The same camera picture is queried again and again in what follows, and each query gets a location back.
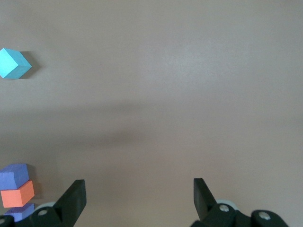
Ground blue foam cube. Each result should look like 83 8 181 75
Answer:
0 48 33 79

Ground purple foam cube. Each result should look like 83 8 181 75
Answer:
3 202 36 223
0 163 30 191

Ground orange foam cube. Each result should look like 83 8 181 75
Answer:
0 180 36 209

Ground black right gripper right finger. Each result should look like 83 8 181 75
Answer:
190 177 289 227

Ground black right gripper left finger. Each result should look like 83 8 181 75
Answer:
0 179 87 227

